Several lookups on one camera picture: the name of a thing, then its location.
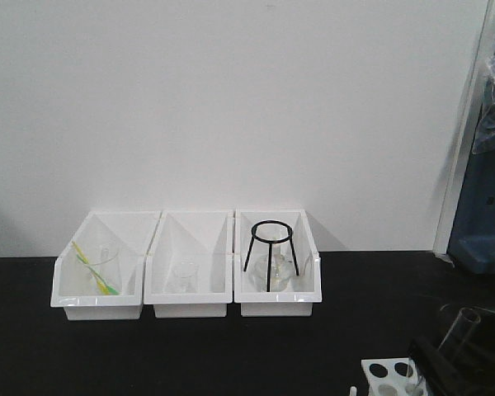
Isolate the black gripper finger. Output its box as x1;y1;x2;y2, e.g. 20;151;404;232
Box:
408;337;495;395

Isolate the clear glass test tube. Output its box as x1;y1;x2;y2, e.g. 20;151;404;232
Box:
437;307;481;364

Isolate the white test tube rack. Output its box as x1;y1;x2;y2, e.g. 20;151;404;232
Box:
361;357;428;395

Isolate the grey-blue pegboard drying rack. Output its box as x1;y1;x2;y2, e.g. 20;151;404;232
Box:
445;0;495;278

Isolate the right white storage bin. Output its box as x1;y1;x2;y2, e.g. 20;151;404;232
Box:
233;209;323;317

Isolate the white storage bin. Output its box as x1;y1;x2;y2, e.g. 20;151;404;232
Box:
50;211;161;321
233;209;323;317
144;210;234;318

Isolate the clear round-bottom glass flask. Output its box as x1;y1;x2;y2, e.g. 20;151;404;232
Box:
247;244;296;292

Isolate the middle white storage bin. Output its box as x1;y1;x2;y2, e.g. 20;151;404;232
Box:
144;210;234;318

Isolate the small clear glass beaker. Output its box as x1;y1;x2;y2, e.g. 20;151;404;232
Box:
171;262;199;294

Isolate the left white storage bin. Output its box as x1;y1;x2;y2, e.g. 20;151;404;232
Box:
50;211;161;321

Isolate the black wire tripod stand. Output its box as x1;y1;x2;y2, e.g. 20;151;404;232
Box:
243;219;299;276

